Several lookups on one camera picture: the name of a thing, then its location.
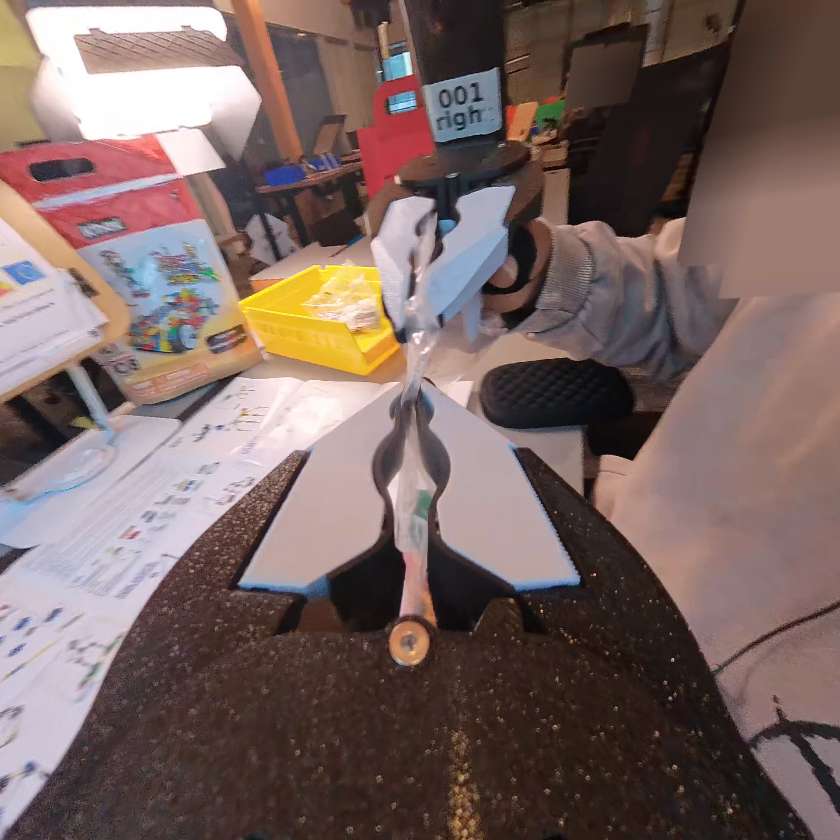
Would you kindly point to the folded instruction sheet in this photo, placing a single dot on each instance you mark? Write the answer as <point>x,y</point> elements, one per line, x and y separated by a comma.
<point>216,459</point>

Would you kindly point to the white document stand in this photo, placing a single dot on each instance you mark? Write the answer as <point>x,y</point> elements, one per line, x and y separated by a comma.
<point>134,436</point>

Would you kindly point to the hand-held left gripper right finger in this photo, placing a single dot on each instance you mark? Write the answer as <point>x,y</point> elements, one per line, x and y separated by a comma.
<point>499,505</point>

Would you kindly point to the person's right forearm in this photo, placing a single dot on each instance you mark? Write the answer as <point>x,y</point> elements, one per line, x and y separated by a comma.
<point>623,295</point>

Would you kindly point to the yellow plastic bin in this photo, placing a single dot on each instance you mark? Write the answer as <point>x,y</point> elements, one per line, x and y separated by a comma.
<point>295,328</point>

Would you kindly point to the colourful toy kit box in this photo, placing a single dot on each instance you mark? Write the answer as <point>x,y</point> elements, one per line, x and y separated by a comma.
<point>164,289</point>

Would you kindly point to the printed paper sheet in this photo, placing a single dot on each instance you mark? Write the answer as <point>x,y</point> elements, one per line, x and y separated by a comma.
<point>39,328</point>

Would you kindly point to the person's right hand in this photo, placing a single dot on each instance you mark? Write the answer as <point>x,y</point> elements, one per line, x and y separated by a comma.
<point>502,279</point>

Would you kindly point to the clear packets of small parts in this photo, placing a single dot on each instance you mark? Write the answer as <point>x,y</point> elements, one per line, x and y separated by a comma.
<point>348,302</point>

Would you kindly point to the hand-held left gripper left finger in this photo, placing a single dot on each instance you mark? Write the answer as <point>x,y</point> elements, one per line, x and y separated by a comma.
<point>328,505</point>

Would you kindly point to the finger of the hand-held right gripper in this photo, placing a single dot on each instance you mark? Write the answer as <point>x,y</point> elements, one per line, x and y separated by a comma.
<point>394,256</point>
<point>472,256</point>

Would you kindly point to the wooden pillar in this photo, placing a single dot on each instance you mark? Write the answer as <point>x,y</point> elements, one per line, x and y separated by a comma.
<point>262,79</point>

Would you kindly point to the clear plastic bag of toy pieces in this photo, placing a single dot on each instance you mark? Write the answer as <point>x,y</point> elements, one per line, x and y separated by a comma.
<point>415,358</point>

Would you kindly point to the black chair armrest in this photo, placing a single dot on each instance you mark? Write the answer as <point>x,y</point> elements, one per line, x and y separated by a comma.
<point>558,394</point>

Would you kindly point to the red cardboard box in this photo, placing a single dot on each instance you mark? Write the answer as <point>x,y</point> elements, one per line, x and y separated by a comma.
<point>394,144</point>

